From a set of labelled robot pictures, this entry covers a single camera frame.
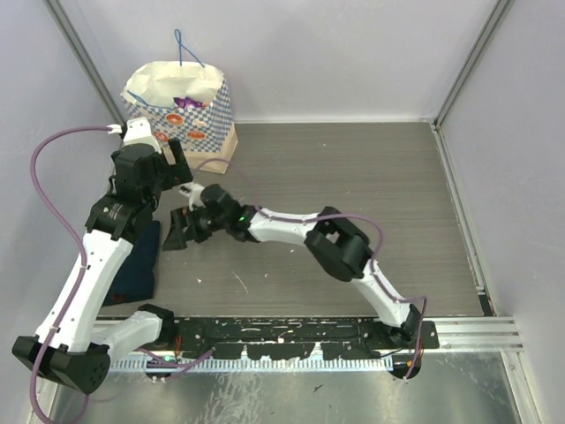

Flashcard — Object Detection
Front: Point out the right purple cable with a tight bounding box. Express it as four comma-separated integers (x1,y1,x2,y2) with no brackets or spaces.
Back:
193,157,428,385

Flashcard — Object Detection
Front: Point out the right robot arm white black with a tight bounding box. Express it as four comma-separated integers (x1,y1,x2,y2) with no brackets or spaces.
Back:
162,183,423,348

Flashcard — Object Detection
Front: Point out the blue checkered paper bag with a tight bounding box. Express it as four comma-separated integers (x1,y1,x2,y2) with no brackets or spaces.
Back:
120,29,238,174

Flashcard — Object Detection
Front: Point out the dark navy cloth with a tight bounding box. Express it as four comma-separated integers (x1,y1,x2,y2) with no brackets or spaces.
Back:
102,221,161,307

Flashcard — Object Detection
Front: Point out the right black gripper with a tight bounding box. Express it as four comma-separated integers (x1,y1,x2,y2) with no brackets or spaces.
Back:
162,202,229,252

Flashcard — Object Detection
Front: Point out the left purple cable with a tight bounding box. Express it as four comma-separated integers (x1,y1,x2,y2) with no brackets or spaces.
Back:
28,125,124,419

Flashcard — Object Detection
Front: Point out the purple snack packet in bag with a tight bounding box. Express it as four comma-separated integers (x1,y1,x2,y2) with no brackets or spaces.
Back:
173,97,208,110

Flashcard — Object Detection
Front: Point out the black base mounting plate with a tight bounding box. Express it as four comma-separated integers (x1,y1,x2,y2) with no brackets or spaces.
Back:
177,317,439,361

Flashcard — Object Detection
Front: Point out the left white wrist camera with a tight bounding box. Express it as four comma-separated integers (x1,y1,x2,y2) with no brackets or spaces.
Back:
123,117,162,154

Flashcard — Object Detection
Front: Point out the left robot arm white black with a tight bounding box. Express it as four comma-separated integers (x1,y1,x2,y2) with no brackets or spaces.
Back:
11,139,192,395

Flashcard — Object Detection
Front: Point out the white slotted cable duct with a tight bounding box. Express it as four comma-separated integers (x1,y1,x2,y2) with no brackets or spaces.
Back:
110,355,393,374

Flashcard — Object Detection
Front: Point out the purple cable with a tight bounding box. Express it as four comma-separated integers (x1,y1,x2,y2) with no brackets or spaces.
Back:
28,125,124,419
193,157,428,385

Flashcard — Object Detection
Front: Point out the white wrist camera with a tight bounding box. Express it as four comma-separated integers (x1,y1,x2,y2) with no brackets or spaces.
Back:
123,117,162,154
178,182,205,210

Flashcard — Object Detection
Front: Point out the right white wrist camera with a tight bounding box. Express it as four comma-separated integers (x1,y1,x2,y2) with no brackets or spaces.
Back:
178,182,205,210

